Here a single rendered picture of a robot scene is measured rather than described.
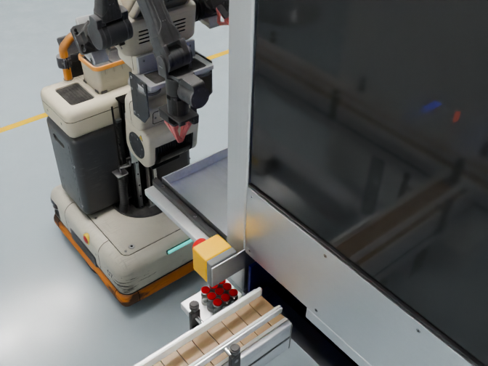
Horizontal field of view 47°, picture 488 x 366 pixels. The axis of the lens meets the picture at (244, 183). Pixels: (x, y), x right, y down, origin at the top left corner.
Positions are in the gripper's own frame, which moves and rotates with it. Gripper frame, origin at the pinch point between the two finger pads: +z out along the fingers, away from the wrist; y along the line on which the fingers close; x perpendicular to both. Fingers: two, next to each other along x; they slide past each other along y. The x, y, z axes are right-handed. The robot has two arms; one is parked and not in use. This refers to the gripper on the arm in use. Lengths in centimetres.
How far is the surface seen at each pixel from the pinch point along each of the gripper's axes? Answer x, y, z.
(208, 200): 0.8, 11.2, 15.0
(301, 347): -12, 62, 17
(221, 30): 193, -230, 95
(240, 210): -12.5, 40.9, -8.3
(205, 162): 9.3, -1.6, 12.7
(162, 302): 6, -32, 102
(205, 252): -20.1, 38.5, 1.1
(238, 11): -13, 40, -51
